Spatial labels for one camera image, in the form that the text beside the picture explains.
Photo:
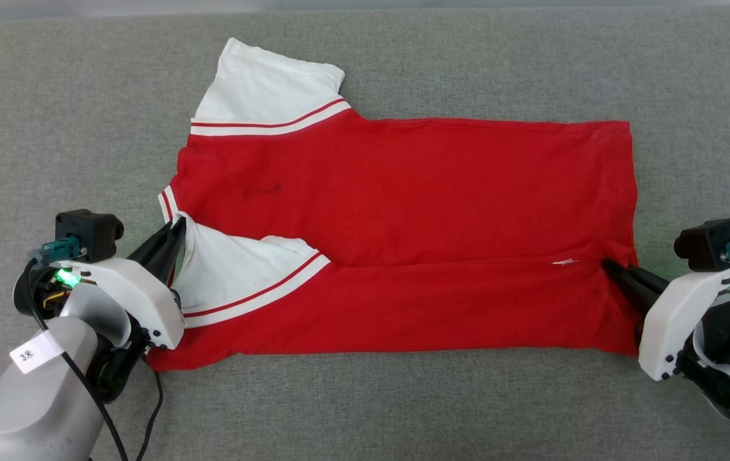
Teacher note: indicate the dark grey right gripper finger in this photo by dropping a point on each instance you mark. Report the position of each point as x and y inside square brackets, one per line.
[647, 280]
[637, 293]

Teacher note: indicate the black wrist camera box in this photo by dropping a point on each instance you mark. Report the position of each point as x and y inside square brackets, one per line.
[86, 232]
[707, 243]

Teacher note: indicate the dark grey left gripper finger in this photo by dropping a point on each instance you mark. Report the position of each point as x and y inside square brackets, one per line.
[173, 256]
[157, 246]

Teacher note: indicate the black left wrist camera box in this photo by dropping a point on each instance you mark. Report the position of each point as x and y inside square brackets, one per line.
[86, 232]

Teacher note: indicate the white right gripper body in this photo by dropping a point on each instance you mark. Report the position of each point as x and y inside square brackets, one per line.
[672, 326]

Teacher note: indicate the red and white shirt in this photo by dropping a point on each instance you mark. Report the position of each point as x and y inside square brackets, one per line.
[435, 192]

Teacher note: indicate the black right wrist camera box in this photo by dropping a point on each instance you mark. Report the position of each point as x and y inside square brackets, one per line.
[707, 243]

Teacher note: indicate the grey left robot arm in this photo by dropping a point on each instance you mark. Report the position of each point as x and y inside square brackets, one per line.
[32, 410]

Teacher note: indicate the teal left camera connector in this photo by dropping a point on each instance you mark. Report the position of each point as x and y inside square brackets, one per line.
[57, 250]

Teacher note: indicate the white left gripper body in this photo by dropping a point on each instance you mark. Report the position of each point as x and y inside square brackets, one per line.
[141, 301]

